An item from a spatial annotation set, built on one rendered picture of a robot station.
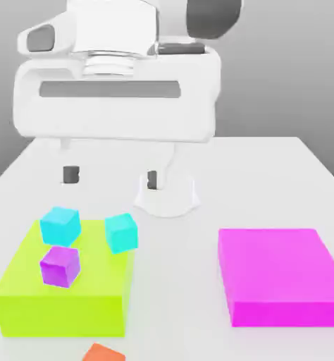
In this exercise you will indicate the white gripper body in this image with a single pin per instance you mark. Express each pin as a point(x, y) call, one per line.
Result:
point(113, 118)

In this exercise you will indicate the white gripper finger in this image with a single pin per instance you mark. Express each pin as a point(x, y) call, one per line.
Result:
point(70, 175)
point(152, 180)

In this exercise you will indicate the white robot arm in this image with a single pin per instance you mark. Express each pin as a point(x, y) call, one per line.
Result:
point(113, 25)

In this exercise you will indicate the small cyan cube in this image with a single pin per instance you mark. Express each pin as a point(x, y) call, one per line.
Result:
point(122, 233)
point(60, 227)

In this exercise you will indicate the small purple cube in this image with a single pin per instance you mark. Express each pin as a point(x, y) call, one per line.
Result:
point(60, 267)

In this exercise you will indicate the small orange cube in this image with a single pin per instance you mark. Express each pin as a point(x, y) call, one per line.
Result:
point(103, 354)

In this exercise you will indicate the large lime green box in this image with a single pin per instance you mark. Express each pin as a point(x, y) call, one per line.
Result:
point(99, 279)

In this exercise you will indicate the large magenta box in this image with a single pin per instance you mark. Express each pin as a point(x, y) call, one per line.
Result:
point(274, 268)

